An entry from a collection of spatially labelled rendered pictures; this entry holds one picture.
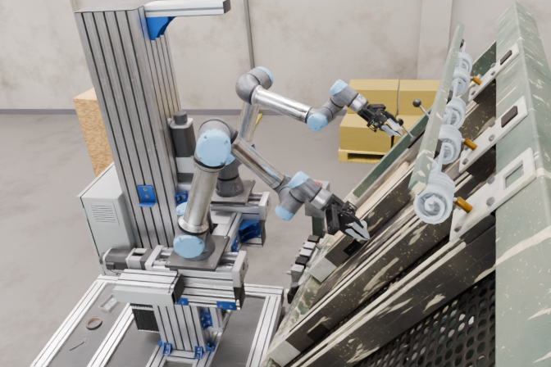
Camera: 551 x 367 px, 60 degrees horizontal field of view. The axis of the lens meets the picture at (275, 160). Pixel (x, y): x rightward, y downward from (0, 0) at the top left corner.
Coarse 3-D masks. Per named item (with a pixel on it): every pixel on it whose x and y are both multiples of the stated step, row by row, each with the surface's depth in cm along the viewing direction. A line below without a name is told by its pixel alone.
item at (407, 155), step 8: (464, 96) 189; (416, 144) 206; (408, 152) 209; (416, 152) 208; (400, 160) 212; (408, 160) 211; (392, 168) 216; (384, 176) 219; (376, 184) 223; (368, 192) 226; (360, 200) 230
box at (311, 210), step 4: (316, 180) 270; (320, 180) 270; (320, 184) 266; (324, 184) 265; (328, 184) 266; (328, 188) 267; (304, 204) 267; (308, 204) 266; (304, 208) 269; (308, 208) 268; (312, 208) 266; (316, 208) 265; (320, 208) 265; (308, 212) 269; (312, 212) 268; (316, 212) 267; (320, 212) 266; (324, 212) 265; (312, 216) 269; (316, 216) 268; (320, 216) 267; (324, 216) 266
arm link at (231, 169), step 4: (232, 156) 234; (228, 160) 233; (232, 160) 234; (236, 160) 237; (228, 164) 234; (232, 164) 235; (236, 164) 238; (240, 164) 243; (224, 168) 235; (228, 168) 235; (232, 168) 236; (236, 168) 239; (220, 172) 237; (224, 172) 236; (228, 172) 236; (232, 172) 237; (236, 172) 239; (220, 176) 238; (224, 176) 237; (228, 176) 237; (232, 176) 238
